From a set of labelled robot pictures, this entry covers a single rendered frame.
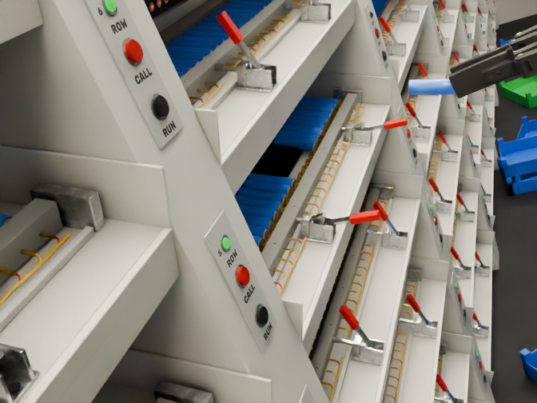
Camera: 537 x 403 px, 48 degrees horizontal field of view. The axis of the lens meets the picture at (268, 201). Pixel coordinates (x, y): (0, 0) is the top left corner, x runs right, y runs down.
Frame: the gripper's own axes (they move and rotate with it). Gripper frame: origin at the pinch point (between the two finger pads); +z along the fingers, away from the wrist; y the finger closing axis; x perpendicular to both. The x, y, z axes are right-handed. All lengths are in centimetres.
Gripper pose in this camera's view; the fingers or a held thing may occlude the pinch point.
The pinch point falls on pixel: (483, 70)
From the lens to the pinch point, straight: 75.9
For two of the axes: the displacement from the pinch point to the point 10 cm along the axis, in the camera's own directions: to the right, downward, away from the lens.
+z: -8.1, 3.0, 5.1
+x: 5.0, 8.1, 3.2
